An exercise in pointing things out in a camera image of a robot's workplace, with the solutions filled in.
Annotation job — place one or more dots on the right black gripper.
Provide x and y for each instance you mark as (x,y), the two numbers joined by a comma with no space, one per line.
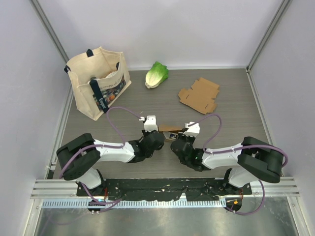
(181,135)

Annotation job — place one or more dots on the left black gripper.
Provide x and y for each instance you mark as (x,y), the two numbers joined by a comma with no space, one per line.
(144,133)

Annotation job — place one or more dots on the brown cardboard box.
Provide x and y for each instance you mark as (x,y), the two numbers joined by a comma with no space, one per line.
(167,129)

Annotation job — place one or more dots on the small white carton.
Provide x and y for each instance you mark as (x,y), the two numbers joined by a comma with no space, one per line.
(173,136)

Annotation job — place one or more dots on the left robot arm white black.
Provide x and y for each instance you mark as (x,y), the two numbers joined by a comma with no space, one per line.
(77,157)

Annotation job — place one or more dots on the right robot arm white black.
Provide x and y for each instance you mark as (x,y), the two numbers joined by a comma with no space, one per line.
(248,161)

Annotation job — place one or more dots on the green lettuce head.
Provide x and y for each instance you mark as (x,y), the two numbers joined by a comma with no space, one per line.
(156,75)

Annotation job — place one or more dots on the white item inside bag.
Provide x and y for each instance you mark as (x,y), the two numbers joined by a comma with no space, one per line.
(112,74)

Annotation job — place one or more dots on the beige canvas tote bag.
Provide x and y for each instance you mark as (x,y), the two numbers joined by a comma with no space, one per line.
(93,93)

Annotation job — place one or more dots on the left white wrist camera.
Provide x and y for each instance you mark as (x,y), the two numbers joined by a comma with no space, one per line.
(149,123)

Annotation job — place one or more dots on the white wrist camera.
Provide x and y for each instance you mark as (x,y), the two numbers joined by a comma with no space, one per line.
(191,129)
(149,123)

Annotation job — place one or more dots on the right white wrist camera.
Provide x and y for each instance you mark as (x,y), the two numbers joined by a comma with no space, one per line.
(191,129)

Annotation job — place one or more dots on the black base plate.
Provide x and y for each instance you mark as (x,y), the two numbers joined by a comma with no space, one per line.
(166,189)

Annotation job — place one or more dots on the white slotted cable duct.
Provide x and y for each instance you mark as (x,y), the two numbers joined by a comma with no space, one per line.
(182,203)

